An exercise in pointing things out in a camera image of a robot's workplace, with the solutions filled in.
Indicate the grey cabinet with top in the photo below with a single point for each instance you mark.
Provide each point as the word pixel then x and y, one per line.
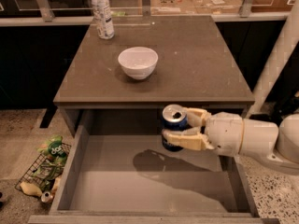
pixel 194 68

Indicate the silver can on floor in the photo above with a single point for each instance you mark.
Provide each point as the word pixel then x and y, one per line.
pixel 47 197

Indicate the green snack bag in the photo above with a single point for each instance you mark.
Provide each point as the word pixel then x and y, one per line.
pixel 52 149

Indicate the white ceramic bowl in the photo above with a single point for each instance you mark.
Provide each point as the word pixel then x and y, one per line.
pixel 138 62

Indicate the cardboard box left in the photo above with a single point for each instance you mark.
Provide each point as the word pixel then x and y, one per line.
pixel 172 7

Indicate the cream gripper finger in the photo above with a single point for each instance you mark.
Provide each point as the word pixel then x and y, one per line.
pixel 191 139
pixel 196 117

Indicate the metal glass railing frame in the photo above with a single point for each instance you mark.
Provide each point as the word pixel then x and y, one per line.
pixel 79 12

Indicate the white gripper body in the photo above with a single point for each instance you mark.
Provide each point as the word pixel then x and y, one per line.
pixel 223 132

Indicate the clear plastic water bottle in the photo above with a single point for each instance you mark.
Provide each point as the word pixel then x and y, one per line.
pixel 103 18

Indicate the blue pepsi can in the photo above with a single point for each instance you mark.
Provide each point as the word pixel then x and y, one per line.
pixel 174 118

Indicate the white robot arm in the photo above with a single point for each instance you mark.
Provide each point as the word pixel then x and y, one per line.
pixel 273 146

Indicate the yellow snack bag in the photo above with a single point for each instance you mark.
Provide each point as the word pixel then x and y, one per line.
pixel 30 189

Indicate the black wire basket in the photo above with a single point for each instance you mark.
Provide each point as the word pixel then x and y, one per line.
pixel 43 172

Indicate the open grey top drawer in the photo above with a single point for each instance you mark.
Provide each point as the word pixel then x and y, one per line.
pixel 118 172

